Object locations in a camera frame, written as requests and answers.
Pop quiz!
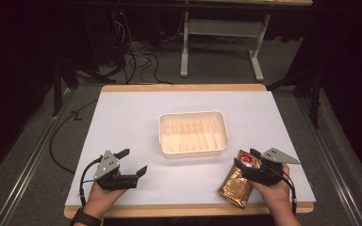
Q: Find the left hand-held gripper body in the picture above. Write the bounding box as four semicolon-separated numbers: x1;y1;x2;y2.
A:
92;150;140;192

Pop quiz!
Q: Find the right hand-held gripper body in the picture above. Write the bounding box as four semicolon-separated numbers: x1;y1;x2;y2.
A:
241;147;302;186

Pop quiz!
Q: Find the gold snack packet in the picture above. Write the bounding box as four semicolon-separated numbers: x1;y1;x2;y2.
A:
217;149;262;211

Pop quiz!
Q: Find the white plastic basket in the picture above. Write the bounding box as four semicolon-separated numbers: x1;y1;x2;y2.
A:
157;110;230;159

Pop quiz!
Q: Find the person's right hand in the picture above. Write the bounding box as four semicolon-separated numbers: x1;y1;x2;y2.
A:
250;163;292;212

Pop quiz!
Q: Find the person's left hand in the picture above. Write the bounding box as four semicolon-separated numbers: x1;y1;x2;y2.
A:
82;181;129;218

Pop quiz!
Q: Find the white table mat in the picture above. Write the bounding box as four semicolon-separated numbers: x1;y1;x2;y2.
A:
64;90;317;208

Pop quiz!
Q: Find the black wristwatch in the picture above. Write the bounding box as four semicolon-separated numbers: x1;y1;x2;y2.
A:
69;206;104;226

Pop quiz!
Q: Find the black stand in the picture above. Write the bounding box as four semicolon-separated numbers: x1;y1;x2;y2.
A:
50;53;118;118
266;67;324;130

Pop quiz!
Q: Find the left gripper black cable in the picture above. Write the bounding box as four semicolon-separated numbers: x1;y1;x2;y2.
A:
78;154;104;207

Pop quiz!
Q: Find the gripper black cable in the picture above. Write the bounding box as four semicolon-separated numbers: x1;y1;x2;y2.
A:
78;154;104;207
271;169;298;216

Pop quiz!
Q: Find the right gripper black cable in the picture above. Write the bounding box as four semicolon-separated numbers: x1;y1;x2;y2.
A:
271;169;298;216

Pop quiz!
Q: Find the black floor cable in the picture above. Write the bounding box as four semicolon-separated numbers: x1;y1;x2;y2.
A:
48;99;99;174

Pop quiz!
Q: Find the metal floor rail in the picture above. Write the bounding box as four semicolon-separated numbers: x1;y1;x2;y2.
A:
295;93;362;226
0;88;74;226

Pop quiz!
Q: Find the tangle of cables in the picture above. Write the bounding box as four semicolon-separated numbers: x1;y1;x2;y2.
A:
107;8;174;86

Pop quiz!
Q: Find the white metal desk frame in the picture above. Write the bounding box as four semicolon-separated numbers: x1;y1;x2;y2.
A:
179;0;314;84

